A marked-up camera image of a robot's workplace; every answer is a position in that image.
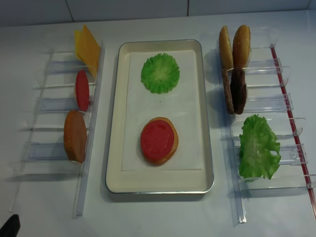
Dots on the right top bun half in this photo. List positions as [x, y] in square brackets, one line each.
[241, 46]

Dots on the round green lettuce piece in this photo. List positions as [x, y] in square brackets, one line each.
[160, 73]

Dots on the bun half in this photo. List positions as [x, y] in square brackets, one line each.
[225, 48]
[241, 46]

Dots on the orange cheese slice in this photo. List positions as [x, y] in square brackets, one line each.
[91, 51]

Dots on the clear acrylic rack right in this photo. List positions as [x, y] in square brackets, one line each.
[266, 79]

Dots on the large green lettuce leaf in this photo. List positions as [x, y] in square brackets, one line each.
[259, 149]

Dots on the clear acrylic rack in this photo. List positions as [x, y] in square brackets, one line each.
[266, 79]
[43, 155]

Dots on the cream metal tray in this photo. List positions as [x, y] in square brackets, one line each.
[190, 169]

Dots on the lighter brown meat patty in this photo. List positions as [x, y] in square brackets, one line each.
[227, 92]

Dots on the bottom bun slice on tray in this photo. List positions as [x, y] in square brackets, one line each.
[175, 140]

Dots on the clear acrylic rack left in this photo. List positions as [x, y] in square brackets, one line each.
[43, 155]

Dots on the dark brown meat patty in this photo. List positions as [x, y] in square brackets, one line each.
[238, 90]

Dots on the upright red tomato slice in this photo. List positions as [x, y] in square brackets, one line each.
[82, 91]

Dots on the pale yellow cheese slice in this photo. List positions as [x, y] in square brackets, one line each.
[79, 44]

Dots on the left top bun half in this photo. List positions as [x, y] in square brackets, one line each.
[225, 48]

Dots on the upright brown bun slice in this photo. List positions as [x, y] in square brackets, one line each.
[75, 136]

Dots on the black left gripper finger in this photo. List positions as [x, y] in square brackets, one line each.
[11, 227]

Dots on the red tomato slice on bun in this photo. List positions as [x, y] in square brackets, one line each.
[156, 141]

